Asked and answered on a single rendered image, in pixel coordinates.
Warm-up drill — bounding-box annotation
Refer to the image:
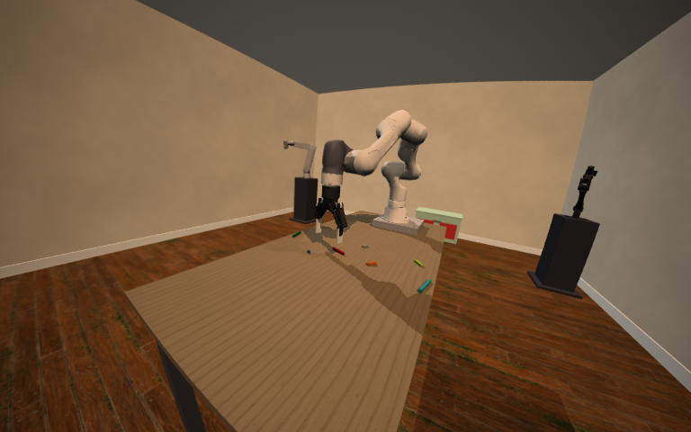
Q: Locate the turquoise rod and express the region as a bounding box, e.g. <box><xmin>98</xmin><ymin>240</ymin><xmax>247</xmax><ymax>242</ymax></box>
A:
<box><xmin>418</xmin><ymin>279</ymin><xmax>431</xmax><ymax>293</ymax></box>

